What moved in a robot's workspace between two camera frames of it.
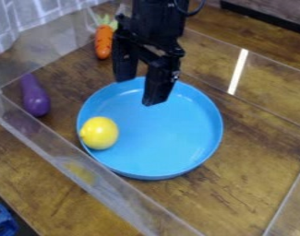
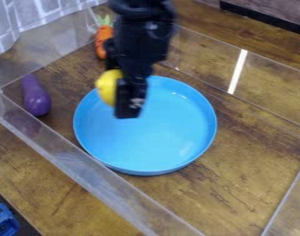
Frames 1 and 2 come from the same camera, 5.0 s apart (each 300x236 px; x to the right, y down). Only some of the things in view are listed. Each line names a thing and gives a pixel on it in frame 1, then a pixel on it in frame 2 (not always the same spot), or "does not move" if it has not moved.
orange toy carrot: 103,36 does not move
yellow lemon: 99,133 -> 106,84
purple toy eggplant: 35,96 does not move
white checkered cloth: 14,15 does not move
